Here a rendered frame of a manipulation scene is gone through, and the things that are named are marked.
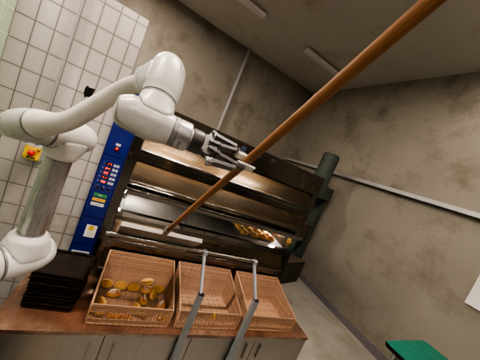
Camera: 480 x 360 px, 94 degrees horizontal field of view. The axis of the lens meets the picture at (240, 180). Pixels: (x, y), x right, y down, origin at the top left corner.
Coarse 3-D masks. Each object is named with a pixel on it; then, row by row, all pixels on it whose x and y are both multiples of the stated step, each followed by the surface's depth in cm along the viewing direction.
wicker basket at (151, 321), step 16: (128, 256) 190; (144, 256) 196; (112, 272) 185; (128, 272) 190; (144, 272) 196; (160, 272) 201; (96, 288) 154; (112, 288) 181; (96, 304) 145; (112, 304) 167; (128, 304) 173; (96, 320) 148; (112, 320) 151; (128, 320) 155; (144, 320) 160; (160, 320) 165
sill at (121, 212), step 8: (128, 216) 186; (136, 216) 189; (144, 216) 191; (152, 216) 198; (160, 224) 197; (168, 224) 200; (184, 224) 210; (200, 232) 213; (208, 232) 216; (216, 232) 224; (232, 240) 228; (240, 240) 231; (248, 240) 239; (264, 248) 245; (272, 248) 249; (280, 248) 257
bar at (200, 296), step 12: (144, 240) 158; (156, 240) 163; (204, 252) 176; (216, 252) 183; (204, 264) 174; (252, 300) 182; (192, 312) 160; (252, 312) 180; (180, 336) 164; (240, 336) 182; (180, 348) 164
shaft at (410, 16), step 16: (432, 0) 35; (416, 16) 37; (384, 32) 41; (400, 32) 39; (368, 48) 43; (384, 48) 42; (352, 64) 46; (368, 64) 44; (336, 80) 48; (320, 96) 52; (304, 112) 56; (288, 128) 60; (272, 144) 67; (224, 176) 86; (208, 192) 97; (192, 208) 111; (176, 224) 132
